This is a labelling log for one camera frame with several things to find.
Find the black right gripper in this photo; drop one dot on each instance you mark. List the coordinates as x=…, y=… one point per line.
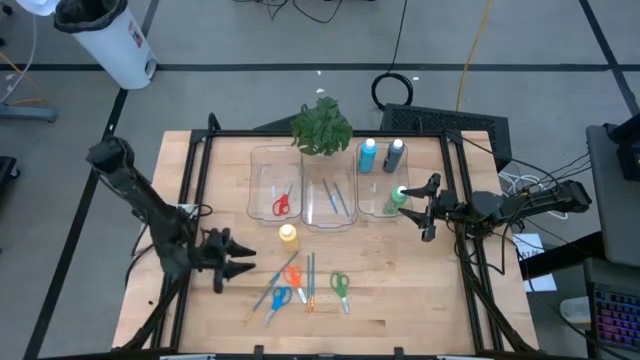
x=442, y=207

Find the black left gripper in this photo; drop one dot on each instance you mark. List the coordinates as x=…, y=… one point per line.
x=215, y=257

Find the green paint bottle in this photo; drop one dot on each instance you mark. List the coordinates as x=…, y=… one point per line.
x=392, y=205

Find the yellow paint bottle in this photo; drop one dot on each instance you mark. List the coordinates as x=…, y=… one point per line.
x=290, y=242

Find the blue scissors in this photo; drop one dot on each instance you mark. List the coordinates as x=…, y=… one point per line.
x=275, y=307

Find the black paint bottle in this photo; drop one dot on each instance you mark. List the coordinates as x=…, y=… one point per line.
x=393, y=159

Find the orange scissors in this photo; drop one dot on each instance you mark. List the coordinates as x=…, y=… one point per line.
x=295, y=285

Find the red scissors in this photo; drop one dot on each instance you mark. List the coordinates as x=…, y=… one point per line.
x=284, y=200

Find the teal paint bottle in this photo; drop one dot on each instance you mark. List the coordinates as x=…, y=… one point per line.
x=367, y=160

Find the green scissors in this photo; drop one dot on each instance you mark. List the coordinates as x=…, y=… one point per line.
x=343, y=297

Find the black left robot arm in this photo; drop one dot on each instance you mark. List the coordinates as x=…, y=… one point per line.
x=135, y=190

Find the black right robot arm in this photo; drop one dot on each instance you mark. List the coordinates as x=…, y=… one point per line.
x=525, y=202

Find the clear plastic bin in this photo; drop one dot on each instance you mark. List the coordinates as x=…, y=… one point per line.
x=265, y=170
x=320, y=220
x=375, y=200

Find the black table clamp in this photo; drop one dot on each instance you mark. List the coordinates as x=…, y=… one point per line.
x=398, y=352
x=258, y=351

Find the black perforated computer case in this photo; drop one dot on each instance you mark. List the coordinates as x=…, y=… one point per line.
x=475, y=125

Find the white paper sheet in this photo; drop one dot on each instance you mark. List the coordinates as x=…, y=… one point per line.
x=527, y=245

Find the green monstera plant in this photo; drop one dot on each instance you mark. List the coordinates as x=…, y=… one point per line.
x=322, y=127

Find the black desk equipment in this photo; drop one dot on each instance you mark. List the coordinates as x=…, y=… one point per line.
x=627, y=160

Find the backlit keyboard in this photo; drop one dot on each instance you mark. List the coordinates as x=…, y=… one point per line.
x=617, y=320

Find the white trash can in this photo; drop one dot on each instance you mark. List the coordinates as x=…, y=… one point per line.
x=115, y=50

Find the grey stand base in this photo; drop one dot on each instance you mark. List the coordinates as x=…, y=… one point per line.
x=30, y=114

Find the white round object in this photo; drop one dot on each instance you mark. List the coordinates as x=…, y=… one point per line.
x=40, y=6

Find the black aluminium table frame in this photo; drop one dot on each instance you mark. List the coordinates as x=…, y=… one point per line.
x=250, y=133

